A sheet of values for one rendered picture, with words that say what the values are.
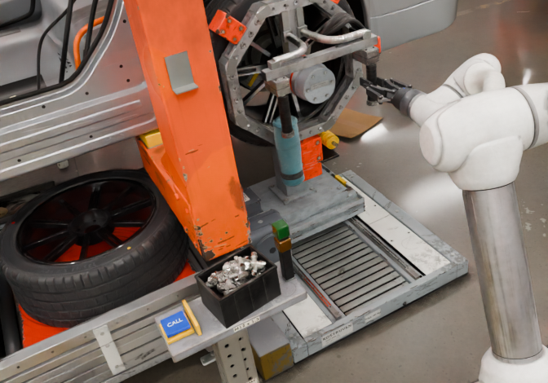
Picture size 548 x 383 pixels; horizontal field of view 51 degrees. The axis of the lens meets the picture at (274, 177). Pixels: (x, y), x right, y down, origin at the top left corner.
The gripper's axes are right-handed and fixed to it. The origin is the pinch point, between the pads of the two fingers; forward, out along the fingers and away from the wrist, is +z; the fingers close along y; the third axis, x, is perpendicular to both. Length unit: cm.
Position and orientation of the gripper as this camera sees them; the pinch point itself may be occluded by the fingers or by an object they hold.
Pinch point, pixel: (371, 81)
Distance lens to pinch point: 200.6
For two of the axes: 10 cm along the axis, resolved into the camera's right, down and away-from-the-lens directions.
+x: -1.3, -8.3, -5.5
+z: -4.6, -4.4, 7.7
